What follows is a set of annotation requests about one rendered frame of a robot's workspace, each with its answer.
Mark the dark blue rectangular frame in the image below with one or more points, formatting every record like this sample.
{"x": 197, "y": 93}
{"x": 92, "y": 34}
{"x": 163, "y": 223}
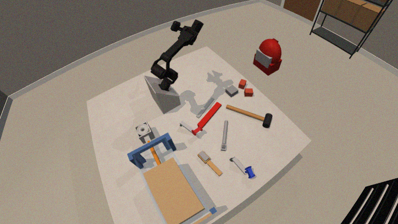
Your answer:
{"x": 148, "y": 144}

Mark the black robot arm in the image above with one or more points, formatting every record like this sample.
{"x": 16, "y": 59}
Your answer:
{"x": 186, "y": 37}

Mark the black-headed mallet with wooden handle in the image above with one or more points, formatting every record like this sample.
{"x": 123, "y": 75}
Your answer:
{"x": 266, "y": 120}

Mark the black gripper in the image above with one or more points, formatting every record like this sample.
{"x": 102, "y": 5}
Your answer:
{"x": 176, "y": 26}

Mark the small red block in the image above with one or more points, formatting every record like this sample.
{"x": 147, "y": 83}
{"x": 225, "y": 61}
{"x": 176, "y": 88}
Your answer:
{"x": 242, "y": 84}
{"x": 248, "y": 92}

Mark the red flat bar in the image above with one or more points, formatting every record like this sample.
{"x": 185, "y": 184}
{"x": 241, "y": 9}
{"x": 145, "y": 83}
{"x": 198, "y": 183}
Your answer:
{"x": 209, "y": 115}

